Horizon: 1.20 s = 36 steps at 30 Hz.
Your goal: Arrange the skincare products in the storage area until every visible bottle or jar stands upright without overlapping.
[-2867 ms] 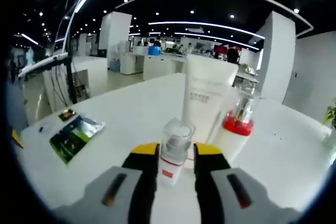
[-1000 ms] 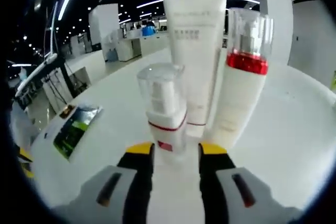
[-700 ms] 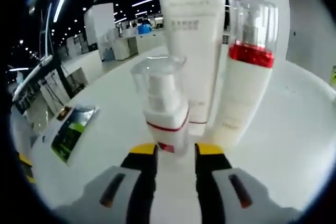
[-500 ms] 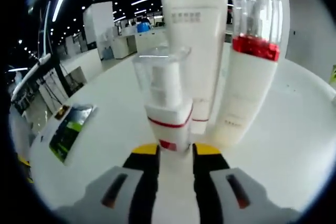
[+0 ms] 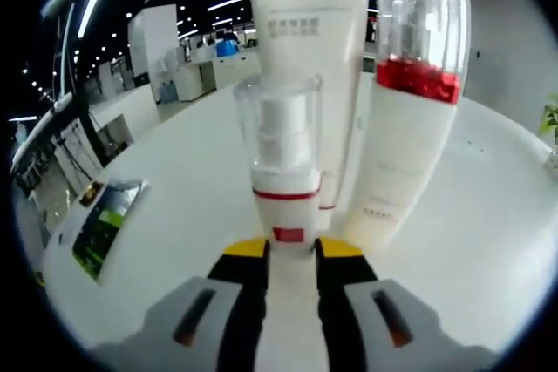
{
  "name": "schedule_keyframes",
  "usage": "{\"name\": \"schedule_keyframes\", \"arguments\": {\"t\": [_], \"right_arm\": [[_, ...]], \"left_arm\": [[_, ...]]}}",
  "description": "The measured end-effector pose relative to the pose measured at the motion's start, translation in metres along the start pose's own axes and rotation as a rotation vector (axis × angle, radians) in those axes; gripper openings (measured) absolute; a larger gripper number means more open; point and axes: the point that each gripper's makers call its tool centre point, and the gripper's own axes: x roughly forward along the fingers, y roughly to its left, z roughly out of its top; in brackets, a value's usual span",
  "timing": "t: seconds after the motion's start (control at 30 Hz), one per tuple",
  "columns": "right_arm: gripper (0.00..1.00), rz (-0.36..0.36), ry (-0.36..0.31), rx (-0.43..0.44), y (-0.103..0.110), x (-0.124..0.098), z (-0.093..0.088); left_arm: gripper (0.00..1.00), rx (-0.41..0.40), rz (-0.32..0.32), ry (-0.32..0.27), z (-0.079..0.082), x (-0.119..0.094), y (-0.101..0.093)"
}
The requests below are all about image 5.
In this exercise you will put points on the blue water jug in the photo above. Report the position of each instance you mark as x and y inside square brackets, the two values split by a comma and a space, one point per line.
[226, 48]

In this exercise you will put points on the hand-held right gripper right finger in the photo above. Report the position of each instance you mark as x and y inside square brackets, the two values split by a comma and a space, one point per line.
[392, 333]

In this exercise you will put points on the black tripod stand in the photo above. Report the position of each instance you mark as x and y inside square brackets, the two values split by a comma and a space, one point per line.
[78, 119]

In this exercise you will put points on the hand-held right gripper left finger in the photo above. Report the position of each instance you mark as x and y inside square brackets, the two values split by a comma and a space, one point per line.
[174, 333]

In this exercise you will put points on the potted green plant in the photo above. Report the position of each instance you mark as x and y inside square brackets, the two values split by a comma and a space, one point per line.
[550, 123]

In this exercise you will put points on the green black skincare packet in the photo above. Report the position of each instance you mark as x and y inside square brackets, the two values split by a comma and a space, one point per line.
[104, 232]

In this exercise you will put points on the gold foil skincare sachet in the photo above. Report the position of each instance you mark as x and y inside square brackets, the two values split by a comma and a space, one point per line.
[91, 195]

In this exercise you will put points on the white skincare bottle red collar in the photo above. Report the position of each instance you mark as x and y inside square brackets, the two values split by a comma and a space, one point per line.
[401, 150]

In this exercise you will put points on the long white counter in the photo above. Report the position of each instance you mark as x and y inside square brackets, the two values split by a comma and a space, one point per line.
[226, 71]

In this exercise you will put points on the small white skincare pump bottle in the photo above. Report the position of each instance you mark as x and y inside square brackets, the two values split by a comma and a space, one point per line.
[283, 211]

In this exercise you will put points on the tall white skincare tube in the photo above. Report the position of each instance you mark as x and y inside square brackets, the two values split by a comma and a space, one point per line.
[305, 19]

